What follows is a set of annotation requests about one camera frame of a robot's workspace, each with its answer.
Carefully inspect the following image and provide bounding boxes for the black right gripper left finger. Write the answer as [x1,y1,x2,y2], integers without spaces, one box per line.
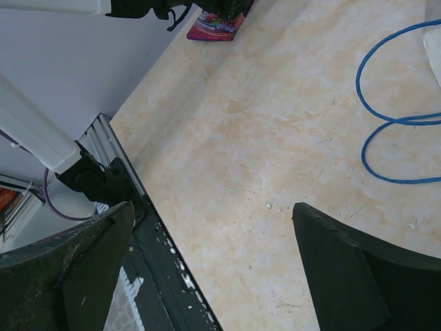
[1,202,134,330]

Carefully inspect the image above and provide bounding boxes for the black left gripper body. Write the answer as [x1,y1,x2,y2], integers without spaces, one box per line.
[105,0,252,31]

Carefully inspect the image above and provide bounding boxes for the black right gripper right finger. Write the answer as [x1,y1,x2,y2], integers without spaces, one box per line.
[292,203,440,330]

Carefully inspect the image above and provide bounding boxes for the purple snack packet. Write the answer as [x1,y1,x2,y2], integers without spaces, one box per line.
[186,9,249,41]

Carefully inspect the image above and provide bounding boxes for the blue checkered paper bag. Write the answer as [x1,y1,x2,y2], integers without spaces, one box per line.
[354,18,440,185]

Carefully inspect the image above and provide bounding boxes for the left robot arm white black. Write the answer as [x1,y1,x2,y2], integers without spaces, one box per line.
[1,0,252,206]

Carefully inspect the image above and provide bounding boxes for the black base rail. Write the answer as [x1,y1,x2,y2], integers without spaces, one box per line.
[99,157,225,331]

